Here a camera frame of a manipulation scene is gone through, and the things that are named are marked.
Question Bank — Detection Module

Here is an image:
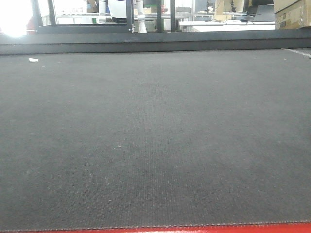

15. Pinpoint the dark grey fabric mat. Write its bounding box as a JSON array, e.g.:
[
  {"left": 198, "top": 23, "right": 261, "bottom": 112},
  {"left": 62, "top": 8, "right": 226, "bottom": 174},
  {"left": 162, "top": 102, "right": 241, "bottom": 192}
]
[{"left": 0, "top": 49, "right": 311, "bottom": 232}]

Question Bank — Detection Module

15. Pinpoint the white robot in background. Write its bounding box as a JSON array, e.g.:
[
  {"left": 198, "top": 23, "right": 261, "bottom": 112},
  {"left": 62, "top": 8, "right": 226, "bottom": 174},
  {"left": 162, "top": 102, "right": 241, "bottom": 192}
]
[{"left": 98, "top": 0, "right": 147, "bottom": 33}]

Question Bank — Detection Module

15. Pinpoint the white background table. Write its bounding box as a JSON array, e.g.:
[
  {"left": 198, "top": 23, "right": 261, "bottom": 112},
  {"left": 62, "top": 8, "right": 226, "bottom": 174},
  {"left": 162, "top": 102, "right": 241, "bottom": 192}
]
[{"left": 179, "top": 20, "right": 275, "bottom": 32}]

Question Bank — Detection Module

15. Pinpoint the small white paper scrap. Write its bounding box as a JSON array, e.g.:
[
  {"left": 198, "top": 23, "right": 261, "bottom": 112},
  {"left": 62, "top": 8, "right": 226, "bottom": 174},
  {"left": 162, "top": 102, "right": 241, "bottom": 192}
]
[{"left": 29, "top": 58, "right": 39, "bottom": 63}]

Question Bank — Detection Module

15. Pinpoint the grey laptop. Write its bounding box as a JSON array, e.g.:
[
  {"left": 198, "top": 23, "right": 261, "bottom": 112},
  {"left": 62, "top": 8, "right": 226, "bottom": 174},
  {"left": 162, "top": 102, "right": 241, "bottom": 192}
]
[{"left": 253, "top": 4, "right": 275, "bottom": 22}]

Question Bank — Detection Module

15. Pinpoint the cardboard box at right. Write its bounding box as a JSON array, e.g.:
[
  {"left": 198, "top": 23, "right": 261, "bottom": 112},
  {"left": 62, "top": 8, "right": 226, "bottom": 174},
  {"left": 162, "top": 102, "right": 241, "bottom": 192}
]
[{"left": 274, "top": 0, "right": 311, "bottom": 30}]

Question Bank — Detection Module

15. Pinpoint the black metal frame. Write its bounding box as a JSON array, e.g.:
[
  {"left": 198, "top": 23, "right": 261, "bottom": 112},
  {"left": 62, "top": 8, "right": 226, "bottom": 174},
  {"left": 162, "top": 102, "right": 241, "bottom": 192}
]
[{"left": 30, "top": 0, "right": 165, "bottom": 34}]

